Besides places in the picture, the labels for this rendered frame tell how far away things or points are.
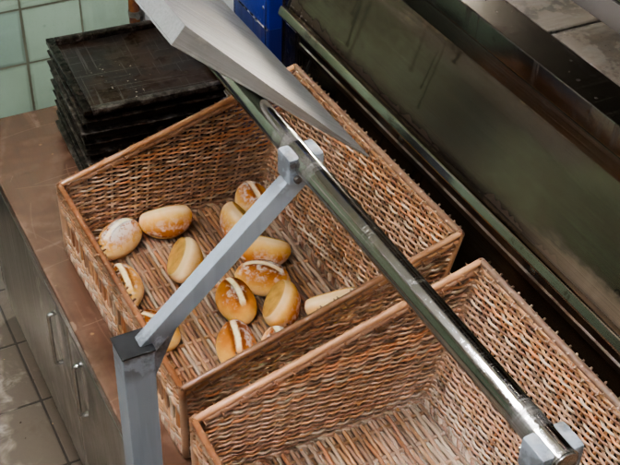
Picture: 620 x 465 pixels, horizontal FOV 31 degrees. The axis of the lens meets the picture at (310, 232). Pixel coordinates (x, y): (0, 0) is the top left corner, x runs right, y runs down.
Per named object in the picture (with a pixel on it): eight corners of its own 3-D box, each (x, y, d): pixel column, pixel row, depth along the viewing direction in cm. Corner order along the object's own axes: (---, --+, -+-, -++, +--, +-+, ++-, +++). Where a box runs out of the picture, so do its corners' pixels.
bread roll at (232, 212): (244, 208, 213) (224, 229, 213) (223, 192, 208) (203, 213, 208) (269, 237, 206) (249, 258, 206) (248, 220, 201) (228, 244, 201)
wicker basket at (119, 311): (294, 179, 225) (298, 57, 207) (453, 361, 187) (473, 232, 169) (59, 248, 206) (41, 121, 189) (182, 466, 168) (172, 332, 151)
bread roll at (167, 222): (192, 199, 205) (199, 228, 205) (186, 208, 212) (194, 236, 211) (138, 210, 202) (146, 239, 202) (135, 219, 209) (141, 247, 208)
